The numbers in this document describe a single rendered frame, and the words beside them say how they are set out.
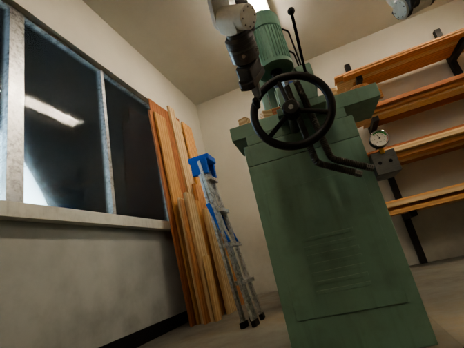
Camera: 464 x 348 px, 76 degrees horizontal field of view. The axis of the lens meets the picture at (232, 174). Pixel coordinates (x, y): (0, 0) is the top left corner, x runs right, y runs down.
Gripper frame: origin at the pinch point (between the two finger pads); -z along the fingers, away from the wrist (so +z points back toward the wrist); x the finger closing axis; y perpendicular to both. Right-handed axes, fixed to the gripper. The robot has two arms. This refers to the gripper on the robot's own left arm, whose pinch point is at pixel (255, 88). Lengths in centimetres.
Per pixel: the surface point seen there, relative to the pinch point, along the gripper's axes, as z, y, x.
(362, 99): -23.8, -28.2, 25.6
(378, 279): -56, -40, -31
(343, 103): -23.6, -21.7, 22.6
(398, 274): -55, -45, -27
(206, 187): -86, 73, 20
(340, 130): -28.6, -22.1, 12.9
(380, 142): -28.6, -36.4, 6.5
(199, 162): -77, 83, 33
